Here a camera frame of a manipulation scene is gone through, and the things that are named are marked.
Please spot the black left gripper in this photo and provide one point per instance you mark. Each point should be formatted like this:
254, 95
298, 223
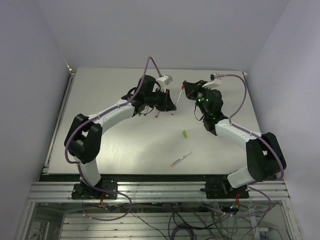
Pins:
167, 104

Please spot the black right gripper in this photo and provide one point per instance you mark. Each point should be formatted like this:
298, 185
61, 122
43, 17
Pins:
191, 89

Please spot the red ended white pen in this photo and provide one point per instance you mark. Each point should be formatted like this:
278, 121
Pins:
177, 101

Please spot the blue ended white pen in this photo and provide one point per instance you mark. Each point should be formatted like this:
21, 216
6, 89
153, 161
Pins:
148, 110

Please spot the orange ended white pen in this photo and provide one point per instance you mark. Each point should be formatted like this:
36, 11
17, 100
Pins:
180, 159

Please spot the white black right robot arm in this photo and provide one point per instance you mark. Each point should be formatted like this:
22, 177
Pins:
264, 157

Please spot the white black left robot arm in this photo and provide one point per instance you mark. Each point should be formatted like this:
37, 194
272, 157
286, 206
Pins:
84, 137

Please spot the light green pen cap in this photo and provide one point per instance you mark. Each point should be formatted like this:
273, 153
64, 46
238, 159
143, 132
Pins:
185, 134

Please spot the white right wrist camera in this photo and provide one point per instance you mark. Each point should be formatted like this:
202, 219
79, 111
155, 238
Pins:
214, 82

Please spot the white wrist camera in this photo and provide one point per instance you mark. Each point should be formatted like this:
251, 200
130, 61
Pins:
163, 82
214, 82

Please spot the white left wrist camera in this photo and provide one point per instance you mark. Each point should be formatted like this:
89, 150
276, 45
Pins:
163, 82

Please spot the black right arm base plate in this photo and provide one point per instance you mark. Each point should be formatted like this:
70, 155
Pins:
223, 190

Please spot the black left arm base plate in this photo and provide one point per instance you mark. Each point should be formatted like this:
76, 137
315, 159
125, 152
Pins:
81, 191

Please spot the aluminium extrusion frame rail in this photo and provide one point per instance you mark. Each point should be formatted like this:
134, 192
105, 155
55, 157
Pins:
60, 192

